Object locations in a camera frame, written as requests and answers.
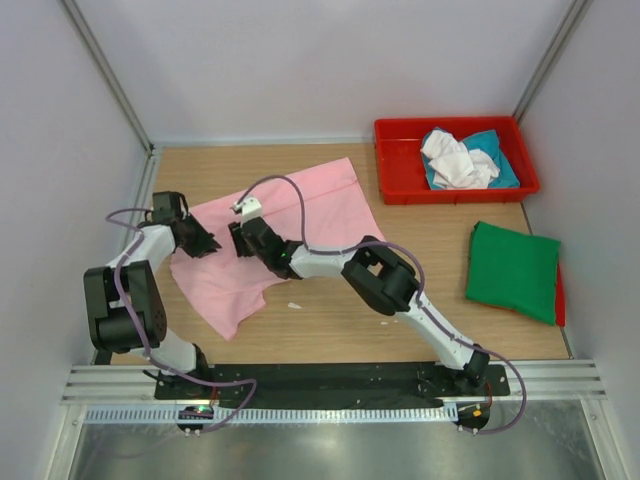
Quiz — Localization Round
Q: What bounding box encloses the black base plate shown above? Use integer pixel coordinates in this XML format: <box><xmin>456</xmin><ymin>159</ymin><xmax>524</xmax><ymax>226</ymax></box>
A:
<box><xmin>143</xmin><ymin>361</ymin><xmax>510</xmax><ymax>408</ymax></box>

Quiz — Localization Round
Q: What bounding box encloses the green folded t-shirt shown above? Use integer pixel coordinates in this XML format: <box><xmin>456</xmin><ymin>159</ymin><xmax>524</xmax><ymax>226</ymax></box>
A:
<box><xmin>465</xmin><ymin>221</ymin><xmax>561</xmax><ymax>326</ymax></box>

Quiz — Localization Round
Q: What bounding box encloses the pink t-shirt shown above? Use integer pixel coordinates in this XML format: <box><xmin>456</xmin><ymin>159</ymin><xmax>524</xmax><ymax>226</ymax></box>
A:
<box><xmin>170</xmin><ymin>158</ymin><xmax>384</xmax><ymax>340</ymax></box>

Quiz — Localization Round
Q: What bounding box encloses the white slotted cable duct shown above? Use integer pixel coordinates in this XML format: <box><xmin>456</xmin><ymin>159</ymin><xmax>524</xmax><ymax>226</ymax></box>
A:
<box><xmin>85</xmin><ymin>404</ymin><xmax>458</xmax><ymax>425</ymax></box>

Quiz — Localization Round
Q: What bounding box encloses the red plastic bin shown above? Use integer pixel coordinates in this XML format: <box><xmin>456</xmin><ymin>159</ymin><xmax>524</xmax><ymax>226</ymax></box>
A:
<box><xmin>374</xmin><ymin>116</ymin><xmax>540</xmax><ymax>205</ymax></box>

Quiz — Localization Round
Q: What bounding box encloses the aluminium frame rail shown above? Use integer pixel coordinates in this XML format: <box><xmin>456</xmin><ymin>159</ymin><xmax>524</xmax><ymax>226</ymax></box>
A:
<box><xmin>61</xmin><ymin>360</ymin><xmax>606</xmax><ymax>405</ymax></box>

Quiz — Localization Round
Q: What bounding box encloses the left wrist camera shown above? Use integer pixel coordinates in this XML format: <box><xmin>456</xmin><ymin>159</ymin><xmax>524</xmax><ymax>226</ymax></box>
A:
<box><xmin>144</xmin><ymin>191</ymin><xmax>189</xmax><ymax>225</ymax></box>

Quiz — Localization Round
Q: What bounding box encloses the teal crumpled t-shirt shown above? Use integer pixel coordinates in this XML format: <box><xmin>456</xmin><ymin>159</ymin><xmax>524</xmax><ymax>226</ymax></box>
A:
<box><xmin>420</xmin><ymin>130</ymin><xmax>520</xmax><ymax>189</ymax></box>

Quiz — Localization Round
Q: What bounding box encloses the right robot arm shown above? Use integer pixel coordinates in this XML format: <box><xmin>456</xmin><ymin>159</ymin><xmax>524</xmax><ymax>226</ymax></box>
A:
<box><xmin>229</xmin><ymin>217</ymin><xmax>489</xmax><ymax>389</ymax></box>

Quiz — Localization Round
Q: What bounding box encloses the white crumpled t-shirt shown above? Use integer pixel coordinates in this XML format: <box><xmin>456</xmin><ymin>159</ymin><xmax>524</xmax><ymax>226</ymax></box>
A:
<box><xmin>420</xmin><ymin>129</ymin><xmax>501</xmax><ymax>190</ymax></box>

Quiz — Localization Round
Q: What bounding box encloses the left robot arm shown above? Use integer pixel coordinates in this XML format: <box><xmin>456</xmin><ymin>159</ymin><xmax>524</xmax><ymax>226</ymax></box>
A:
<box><xmin>83</xmin><ymin>215</ymin><xmax>220</xmax><ymax>388</ymax></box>

